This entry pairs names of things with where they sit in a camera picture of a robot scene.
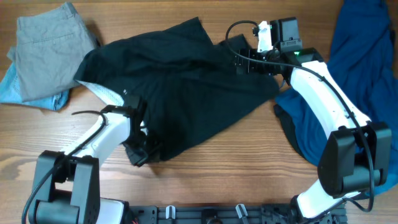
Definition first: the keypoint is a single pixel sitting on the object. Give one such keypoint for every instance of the black garment under shirt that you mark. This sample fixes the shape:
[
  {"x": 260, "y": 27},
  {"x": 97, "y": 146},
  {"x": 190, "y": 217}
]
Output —
[{"x": 288, "y": 127}]

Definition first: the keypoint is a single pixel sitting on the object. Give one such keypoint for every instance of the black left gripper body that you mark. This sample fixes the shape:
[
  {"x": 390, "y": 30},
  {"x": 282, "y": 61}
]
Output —
[{"x": 137, "y": 152}]

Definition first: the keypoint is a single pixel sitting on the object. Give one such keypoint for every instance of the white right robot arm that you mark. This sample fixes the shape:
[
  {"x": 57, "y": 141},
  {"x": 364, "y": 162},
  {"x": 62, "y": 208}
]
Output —
[{"x": 357, "y": 151}]

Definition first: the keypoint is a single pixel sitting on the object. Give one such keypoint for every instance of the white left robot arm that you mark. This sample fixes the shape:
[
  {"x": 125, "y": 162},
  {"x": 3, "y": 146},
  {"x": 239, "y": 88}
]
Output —
[{"x": 66, "y": 186}]

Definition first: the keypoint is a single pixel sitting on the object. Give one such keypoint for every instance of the folded grey shorts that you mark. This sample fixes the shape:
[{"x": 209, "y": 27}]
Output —
[{"x": 50, "y": 47}]

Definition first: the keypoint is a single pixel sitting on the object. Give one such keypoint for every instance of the folded light blue jeans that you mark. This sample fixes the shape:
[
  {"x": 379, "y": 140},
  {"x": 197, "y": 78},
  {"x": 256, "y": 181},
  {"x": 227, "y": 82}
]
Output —
[{"x": 10, "y": 93}]

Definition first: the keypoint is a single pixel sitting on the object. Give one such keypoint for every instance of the black shorts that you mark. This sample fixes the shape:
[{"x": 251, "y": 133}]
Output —
[{"x": 189, "y": 84}]

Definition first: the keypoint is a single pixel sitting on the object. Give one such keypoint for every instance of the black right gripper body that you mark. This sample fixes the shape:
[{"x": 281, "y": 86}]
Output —
[{"x": 241, "y": 62}]

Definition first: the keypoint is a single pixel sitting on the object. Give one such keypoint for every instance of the blue shirt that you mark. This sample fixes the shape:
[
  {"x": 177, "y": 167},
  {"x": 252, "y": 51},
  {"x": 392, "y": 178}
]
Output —
[{"x": 361, "y": 61}]

